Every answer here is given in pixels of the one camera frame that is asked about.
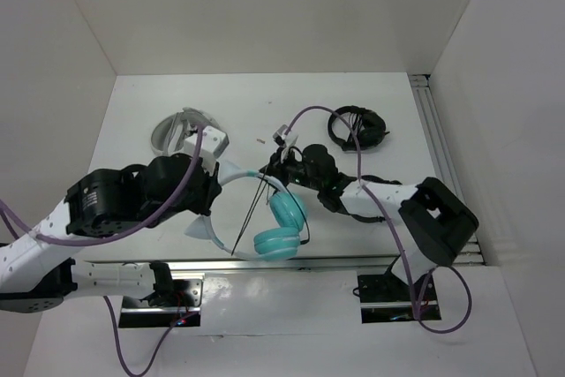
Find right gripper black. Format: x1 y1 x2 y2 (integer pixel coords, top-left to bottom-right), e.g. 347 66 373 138
257 145 323 191

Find black headphone audio cable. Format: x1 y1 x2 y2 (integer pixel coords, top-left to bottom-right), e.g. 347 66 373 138
230 171 311 257

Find teal cat ear headphones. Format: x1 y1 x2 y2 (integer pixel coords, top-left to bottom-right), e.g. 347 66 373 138
185 161 311 261

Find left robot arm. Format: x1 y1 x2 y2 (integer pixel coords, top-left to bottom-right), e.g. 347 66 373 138
1 154 222 313

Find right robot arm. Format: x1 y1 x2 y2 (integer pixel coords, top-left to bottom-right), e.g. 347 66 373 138
261 144 479 299

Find black unwrapped headphones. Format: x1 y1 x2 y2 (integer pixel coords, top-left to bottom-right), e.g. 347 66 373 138
340 175 403 222

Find black wrapped headphones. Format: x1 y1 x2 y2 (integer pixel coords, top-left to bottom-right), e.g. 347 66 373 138
327 105 389 152

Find grey white gaming headset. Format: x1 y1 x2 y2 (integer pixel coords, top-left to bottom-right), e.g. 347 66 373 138
150 108 221 156

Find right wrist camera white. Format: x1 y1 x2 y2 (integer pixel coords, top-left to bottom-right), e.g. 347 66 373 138
273 124 298 162

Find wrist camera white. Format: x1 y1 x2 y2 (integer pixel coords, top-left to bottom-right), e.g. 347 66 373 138
183 125 230 162
273 124 298 162

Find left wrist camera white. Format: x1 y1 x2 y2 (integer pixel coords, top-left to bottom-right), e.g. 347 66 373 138
183 125 230 162

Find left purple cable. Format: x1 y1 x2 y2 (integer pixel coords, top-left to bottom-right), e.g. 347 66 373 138
0 125 205 377

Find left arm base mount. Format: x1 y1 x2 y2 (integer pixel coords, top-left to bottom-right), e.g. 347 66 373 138
118 273 204 328

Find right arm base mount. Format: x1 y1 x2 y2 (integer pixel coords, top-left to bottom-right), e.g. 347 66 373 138
352 274 441 324

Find aluminium rail at right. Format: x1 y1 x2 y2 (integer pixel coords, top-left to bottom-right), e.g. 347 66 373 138
408 72 485 266

